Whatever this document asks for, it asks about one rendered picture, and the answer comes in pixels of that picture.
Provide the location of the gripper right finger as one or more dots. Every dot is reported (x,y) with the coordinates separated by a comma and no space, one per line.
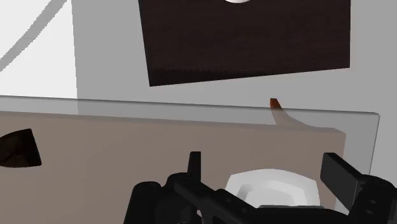
(347,180)

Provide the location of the dark robot stand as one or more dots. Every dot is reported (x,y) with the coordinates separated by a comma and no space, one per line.
(248,40)

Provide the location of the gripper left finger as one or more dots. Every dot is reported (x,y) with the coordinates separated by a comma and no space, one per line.
(198,194)

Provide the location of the white bowl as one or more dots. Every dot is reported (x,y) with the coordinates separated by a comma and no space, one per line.
(276,186)

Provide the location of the brown table with glass top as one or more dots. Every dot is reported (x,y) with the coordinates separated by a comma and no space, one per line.
(124,155)

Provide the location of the black angular object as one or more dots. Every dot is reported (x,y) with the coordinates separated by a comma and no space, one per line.
(18,150)

